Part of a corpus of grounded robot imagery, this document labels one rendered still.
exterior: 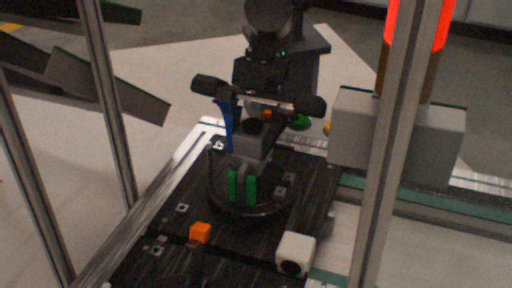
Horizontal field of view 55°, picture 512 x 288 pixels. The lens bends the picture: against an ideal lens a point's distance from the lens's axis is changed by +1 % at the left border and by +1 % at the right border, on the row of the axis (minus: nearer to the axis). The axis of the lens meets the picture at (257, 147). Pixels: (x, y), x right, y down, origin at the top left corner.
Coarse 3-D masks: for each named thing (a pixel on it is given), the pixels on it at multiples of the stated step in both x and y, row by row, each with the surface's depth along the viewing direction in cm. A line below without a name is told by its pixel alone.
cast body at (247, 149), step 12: (252, 120) 69; (240, 132) 68; (252, 132) 68; (264, 132) 68; (240, 144) 68; (252, 144) 67; (240, 156) 69; (252, 156) 69; (240, 168) 68; (252, 168) 69; (240, 180) 69
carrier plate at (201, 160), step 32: (224, 160) 83; (288, 160) 83; (320, 160) 83; (192, 192) 76; (320, 192) 76; (160, 224) 71; (192, 224) 71; (224, 224) 71; (288, 224) 71; (320, 224) 71; (224, 256) 69; (256, 256) 67
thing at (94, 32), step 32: (96, 0) 61; (96, 32) 62; (96, 64) 66; (0, 96) 50; (0, 128) 52; (32, 160) 56; (128, 160) 76; (32, 192) 57; (128, 192) 79; (64, 256) 66
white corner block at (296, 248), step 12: (288, 240) 66; (300, 240) 66; (312, 240) 66; (276, 252) 65; (288, 252) 64; (300, 252) 64; (312, 252) 65; (288, 264) 65; (300, 264) 64; (300, 276) 65
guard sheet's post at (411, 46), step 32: (416, 0) 35; (416, 32) 38; (416, 64) 38; (384, 96) 41; (416, 96) 40; (384, 128) 42; (384, 160) 45; (384, 192) 47; (384, 224) 49; (352, 256) 53
